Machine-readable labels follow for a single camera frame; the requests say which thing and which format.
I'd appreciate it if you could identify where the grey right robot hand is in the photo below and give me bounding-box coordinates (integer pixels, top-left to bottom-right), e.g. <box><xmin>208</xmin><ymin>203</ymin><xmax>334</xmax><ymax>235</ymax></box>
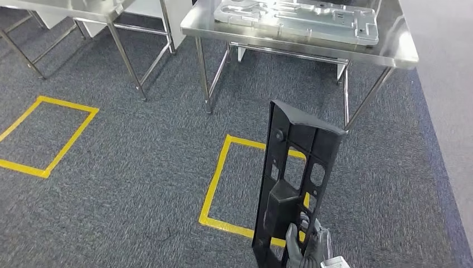
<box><xmin>285</xmin><ymin>218</ymin><xmax>334</xmax><ymax>268</ymax></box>

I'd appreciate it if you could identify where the black plastic panel part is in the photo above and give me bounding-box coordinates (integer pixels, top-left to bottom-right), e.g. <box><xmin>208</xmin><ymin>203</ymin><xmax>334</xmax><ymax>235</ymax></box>
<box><xmin>252</xmin><ymin>99</ymin><xmax>347</xmax><ymax>268</ymax></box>

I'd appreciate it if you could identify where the stainless steel workbench table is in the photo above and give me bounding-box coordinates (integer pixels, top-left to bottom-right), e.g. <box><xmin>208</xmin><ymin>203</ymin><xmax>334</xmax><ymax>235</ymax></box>
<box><xmin>180</xmin><ymin>0</ymin><xmax>420</xmax><ymax>131</ymax></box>

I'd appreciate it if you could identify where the yellow floor tape square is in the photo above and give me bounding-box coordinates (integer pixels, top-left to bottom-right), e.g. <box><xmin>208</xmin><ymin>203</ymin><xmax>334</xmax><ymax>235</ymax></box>
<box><xmin>198</xmin><ymin>134</ymin><xmax>311</xmax><ymax>248</ymax></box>
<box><xmin>0</xmin><ymin>95</ymin><xmax>100</xmax><ymax>179</ymax></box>

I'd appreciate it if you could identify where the grey metal fixture plate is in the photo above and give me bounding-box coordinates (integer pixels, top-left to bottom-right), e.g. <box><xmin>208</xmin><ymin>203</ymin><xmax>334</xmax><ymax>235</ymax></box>
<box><xmin>213</xmin><ymin>0</ymin><xmax>380</xmax><ymax>46</ymax></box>

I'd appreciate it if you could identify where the white cabinet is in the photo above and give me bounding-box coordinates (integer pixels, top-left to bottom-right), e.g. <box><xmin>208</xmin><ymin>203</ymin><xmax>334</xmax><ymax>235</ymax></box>
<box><xmin>35</xmin><ymin>0</ymin><xmax>195</xmax><ymax>51</ymax></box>

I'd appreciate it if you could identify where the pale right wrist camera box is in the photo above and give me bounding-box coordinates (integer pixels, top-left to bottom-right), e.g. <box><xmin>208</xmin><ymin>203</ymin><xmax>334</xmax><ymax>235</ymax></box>
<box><xmin>320</xmin><ymin>256</ymin><xmax>351</xmax><ymax>268</ymax></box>

